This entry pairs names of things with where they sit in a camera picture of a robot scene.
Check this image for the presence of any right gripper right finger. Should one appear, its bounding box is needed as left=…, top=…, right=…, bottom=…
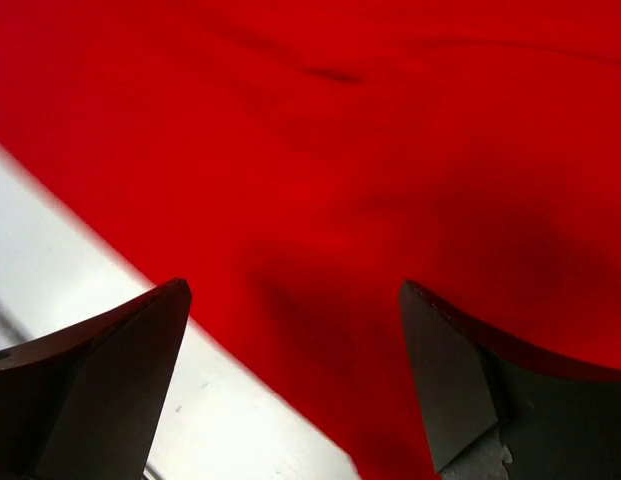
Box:
left=399, top=281, right=621, bottom=480

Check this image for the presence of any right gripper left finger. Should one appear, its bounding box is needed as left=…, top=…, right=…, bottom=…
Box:
left=0, top=279, right=192, bottom=480

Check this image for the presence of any red t shirt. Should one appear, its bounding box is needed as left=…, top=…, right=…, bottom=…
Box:
left=0, top=1, right=621, bottom=479

